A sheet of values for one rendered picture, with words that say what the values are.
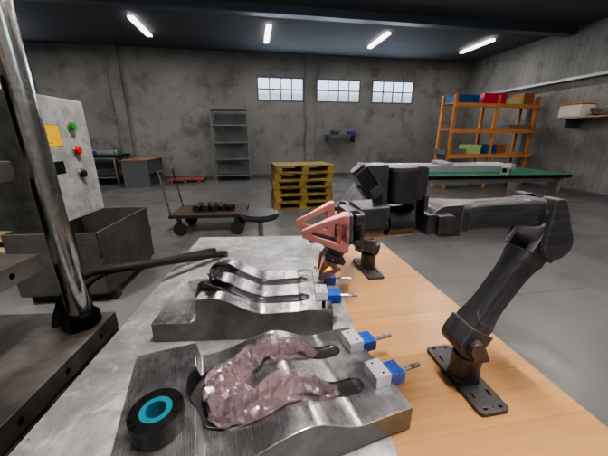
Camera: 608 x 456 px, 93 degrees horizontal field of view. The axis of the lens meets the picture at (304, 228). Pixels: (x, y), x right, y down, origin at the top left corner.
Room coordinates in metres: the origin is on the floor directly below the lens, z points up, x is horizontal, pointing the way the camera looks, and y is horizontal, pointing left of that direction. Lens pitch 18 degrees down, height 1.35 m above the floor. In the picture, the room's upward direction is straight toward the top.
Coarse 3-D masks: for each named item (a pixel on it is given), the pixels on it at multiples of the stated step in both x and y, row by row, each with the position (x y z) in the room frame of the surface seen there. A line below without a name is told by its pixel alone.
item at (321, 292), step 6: (318, 288) 0.76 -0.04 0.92; (324, 288) 0.76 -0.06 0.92; (318, 294) 0.73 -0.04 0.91; (324, 294) 0.73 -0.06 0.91; (330, 294) 0.74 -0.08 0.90; (336, 294) 0.74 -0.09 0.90; (342, 294) 0.76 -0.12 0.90; (348, 294) 0.76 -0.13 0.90; (354, 294) 0.76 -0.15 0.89; (318, 300) 0.73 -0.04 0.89; (336, 300) 0.74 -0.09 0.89
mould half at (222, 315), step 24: (240, 264) 0.91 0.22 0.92; (192, 288) 0.86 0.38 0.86; (240, 288) 0.77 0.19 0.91; (264, 288) 0.82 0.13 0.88; (288, 288) 0.81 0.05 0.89; (312, 288) 0.81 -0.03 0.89; (168, 312) 0.72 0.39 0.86; (192, 312) 0.72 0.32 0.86; (216, 312) 0.67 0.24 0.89; (240, 312) 0.68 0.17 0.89; (264, 312) 0.68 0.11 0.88; (288, 312) 0.68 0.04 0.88; (312, 312) 0.69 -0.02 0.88; (168, 336) 0.67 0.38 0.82; (192, 336) 0.67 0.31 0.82; (216, 336) 0.67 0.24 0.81; (240, 336) 0.68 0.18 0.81
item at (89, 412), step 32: (224, 256) 1.27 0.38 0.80; (256, 256) 1.27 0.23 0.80; (288, 256) 1.27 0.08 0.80; (160, 288) 0.97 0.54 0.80; (128, 320) 0.76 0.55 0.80; (128, 352) 0.63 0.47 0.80; (96, 384) 0.52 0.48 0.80; (128, 384) 0.52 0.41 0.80; (64, 416) 0.44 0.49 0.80; (96, 416) 0.44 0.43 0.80; (32, 448) 0.38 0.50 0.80; (64, 448) 0.38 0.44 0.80; (96, 448) 0.38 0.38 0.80; (384, 448) 0.38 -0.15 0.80
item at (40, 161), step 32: (0, 0) 0.75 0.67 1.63; (0, 32) 0.74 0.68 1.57; (0, 64) 0.73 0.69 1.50; (32, 96) 0.76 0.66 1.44; (32, 128) 0.75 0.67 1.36; (32, 160) 0.74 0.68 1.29; (32, 192) 0.74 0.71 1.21; (64, 224) 0.76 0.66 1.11; (64, 256) 0.74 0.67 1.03; (64, 288) 0.73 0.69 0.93; (64, 320) 0.73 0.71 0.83; (96, 320) 0.77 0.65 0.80
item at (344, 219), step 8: (344, 208) 0.47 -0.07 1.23; (352, 208) 0.47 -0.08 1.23; (336, 216) 0.45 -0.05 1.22; (344, 216) 0.44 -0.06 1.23; (352, 216) 0.44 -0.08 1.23; (320, 224) 0.44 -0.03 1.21; (328, 224) 0.44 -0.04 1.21; (344, 224) 0.44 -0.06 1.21; (352, 224) 0.44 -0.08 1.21; (304, 232) 0.44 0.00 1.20; (312, 232) 0.44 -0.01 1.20; (344, 232) 0.45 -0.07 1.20; (352, 232) 0.44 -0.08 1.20; (312, 240) 0.44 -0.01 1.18; (320, 240) 0.44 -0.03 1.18; (328, 240) 0.45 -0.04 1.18; (344, 240) 0.44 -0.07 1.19; (352, 240) 0.44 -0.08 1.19; (336, 248) 0.44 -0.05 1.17; (344, 248) 0.44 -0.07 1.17
